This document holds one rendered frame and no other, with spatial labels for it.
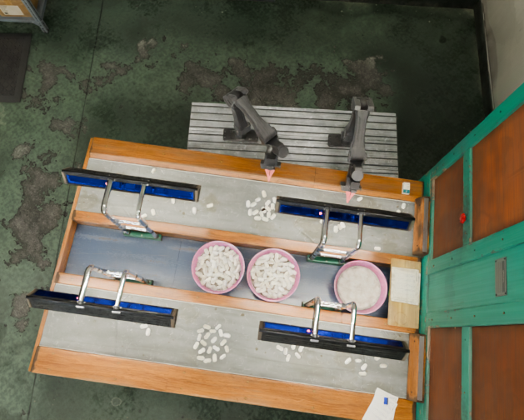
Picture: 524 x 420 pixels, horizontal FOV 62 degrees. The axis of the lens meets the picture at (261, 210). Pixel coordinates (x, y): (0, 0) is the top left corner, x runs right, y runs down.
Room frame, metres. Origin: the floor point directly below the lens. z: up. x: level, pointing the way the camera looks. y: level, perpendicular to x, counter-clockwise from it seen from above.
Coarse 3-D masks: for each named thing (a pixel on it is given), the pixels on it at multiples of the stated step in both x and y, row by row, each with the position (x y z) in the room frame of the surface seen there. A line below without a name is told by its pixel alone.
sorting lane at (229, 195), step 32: (96, 160) 0.85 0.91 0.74; (96, 192) 0.66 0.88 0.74; (128, 192) 0.68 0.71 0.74; (224, 192) 0.72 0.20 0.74; (256, 192) 0.73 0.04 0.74; (288, 192) 0.75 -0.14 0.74; (320, 192) 0.76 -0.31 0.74; (192, 224) 0.53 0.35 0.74; (224, 224) 0.55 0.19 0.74; (256, 224) 0.56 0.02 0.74; (288, 224) 0.57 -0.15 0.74; (320, 224) 0.59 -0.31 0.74; (352, 224) 0.60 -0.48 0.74; (416, 256) 0.46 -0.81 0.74
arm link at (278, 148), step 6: (276, 132) 0.95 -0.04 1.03; (276, 138) 0.92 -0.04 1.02; (264, 144) 0.89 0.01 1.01; (270, 144) 0.89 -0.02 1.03; (276, 144) 0.88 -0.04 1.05; (282, 144) 0.88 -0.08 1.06; (276, 150) 0.86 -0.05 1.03; (282, 150) 0.86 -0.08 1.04; (288, 150) 0.87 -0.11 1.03; (282, 156) 0.83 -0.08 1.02
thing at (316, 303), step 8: (304, 304) 0.17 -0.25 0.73; (312, 304) 0.16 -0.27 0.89; (320, 304) 0.15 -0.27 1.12; (328, 304) 0.16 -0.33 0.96; (336, 304) 0.16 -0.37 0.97; (344, 304) 0.17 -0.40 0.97; (352, 304) 0.16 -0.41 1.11; (352, 312) 0.12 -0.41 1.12; (312, 320) 0.08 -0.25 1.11; (352, 320) 0.09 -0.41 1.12; (352, 328) 0.06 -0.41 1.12; (312, 336) 0.02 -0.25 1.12; (352, 336) 0.03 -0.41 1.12
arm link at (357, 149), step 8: (352, 104) 1.12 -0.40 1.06; (360, 104) 1.09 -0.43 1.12; (368, 104) 1.09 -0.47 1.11; (360, 112) 1.05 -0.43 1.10; (368, 112) 1.05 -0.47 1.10; (360, 120) 1.02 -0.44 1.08; (360, 128) 0.99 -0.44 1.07; (360, 136) 0.96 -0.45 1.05; (352, 144) 0.92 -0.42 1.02; (360, 144) 0.92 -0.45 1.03; (352, 152) 0.89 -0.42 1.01; (360, 152) 0.89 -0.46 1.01; (352, 160) 0.86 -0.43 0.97; (360, 160) 0.86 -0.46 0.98
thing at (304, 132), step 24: (192, 120) 1.16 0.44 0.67; (216, 120) 1.18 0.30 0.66; (264, 120) 1.20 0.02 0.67; (288, 120) 1.21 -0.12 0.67; (312, 120) 1.22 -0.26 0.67; (336, 120) 1.24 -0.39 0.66; (384, 120) 1.26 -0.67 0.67; (192, 144) 1.01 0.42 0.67; (216, 144) 1.02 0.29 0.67; (240, 144) 1.04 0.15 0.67; (288, 144) 1.06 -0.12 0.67; (312, 144) 1.07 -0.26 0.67; (384, 144) 1.11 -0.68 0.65; (336, 168) 0.94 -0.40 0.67; (384, 168) 0.96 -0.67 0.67
